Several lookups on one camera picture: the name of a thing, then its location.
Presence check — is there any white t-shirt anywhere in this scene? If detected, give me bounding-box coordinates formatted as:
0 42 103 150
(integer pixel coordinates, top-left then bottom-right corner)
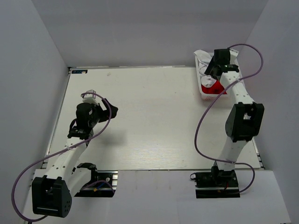
193 49 239 87

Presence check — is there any red t-shirt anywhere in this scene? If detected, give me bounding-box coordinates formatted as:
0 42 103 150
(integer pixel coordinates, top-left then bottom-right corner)
201 80 224 95

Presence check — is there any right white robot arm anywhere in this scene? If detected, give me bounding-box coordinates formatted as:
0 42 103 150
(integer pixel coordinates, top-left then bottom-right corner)
205 49 264 186

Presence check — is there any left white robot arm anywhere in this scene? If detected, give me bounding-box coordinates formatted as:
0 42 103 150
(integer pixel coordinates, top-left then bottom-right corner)
32 100 118 217

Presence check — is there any white plastic basket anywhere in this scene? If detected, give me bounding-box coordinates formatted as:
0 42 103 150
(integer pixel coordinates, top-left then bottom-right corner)
195 53 224 100

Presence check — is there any blue table label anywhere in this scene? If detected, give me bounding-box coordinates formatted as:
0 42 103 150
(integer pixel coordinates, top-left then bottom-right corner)
71 70 88 74

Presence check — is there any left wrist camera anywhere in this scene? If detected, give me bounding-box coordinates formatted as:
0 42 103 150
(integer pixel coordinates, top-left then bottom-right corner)
81 90 98 105

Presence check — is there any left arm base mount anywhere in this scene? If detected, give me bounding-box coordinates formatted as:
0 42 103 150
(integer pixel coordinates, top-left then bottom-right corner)
75 171 118 198

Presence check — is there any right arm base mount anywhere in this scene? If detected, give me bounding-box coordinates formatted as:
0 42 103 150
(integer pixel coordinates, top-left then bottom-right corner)
190 171 240 199

